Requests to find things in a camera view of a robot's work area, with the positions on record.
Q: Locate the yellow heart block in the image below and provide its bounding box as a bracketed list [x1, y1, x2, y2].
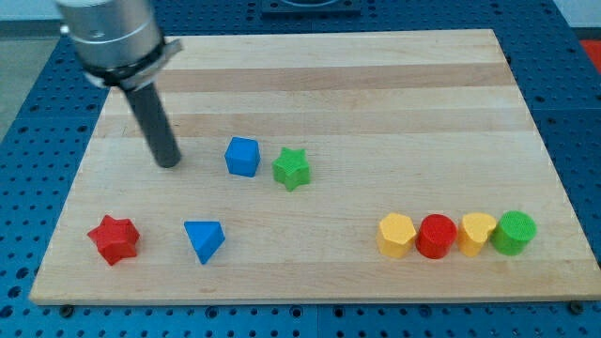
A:
[457, 212, 497, 257]

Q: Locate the blue triangle block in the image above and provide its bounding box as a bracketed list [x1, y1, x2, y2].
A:
[184, 221, 225, 265]

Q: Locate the red star block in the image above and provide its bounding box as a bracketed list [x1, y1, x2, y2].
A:
[87, 215, 140, 266]

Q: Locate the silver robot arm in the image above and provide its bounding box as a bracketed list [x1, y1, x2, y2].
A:
[55, 0, 183, 168]

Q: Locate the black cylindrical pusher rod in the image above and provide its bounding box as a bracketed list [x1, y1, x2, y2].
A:
[125, 84, 181, 168]

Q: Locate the wooden board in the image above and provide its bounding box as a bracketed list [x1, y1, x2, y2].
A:
[30, 29, 600, 305]

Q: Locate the green star block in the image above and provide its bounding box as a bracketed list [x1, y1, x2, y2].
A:
[271, 147, 311, 192]

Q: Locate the blue cube block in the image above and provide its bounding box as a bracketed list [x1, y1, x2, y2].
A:
[224, 137, 261, 177]

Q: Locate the red cylinder block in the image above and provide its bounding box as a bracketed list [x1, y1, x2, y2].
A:
[416, 214, 457, 259]

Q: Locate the green cylinder block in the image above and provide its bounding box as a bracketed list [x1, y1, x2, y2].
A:
[490, 210, 537, 256]

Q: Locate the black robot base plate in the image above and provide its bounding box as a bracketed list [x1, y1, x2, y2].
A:
[260, 0, 362, 16]

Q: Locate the yellow hexagon block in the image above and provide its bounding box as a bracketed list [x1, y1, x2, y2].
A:
[376, 212, 417, 258]

